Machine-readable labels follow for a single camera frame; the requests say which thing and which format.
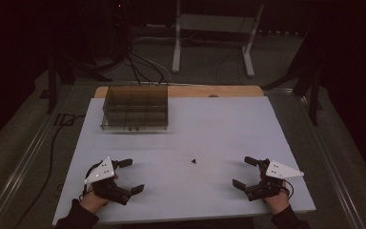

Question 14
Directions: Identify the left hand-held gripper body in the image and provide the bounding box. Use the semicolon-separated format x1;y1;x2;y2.
84;156;132;206

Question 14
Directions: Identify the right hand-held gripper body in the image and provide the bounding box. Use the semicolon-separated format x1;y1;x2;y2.
244;158;305;202

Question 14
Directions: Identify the person's right hand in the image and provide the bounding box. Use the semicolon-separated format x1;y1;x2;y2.
261;180;291;216

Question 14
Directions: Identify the person's left hand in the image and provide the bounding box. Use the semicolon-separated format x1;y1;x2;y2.
79;174;119;215

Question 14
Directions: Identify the transparent brown drawer box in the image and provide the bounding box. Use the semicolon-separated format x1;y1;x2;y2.
100;84;170;132

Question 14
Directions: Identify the wooden table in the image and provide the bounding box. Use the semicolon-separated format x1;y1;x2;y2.
93;84;265;99

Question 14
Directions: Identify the black stand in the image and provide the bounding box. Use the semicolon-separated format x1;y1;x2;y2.
261;18;327;127
46;47;113;115

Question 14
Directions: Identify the white metal stand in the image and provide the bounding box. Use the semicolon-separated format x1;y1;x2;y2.
171;0;265;78

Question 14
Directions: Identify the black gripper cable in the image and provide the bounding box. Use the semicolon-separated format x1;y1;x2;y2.
281;179;295;198

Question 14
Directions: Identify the black floor cable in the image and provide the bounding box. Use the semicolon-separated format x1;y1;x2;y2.
13;114;88;229

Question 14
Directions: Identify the metal floor rail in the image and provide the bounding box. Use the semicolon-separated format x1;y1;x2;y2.
0;85;74;229
263;87;366;229

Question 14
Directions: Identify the bundle of black cables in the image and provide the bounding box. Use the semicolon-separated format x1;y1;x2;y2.
120;47;174;86

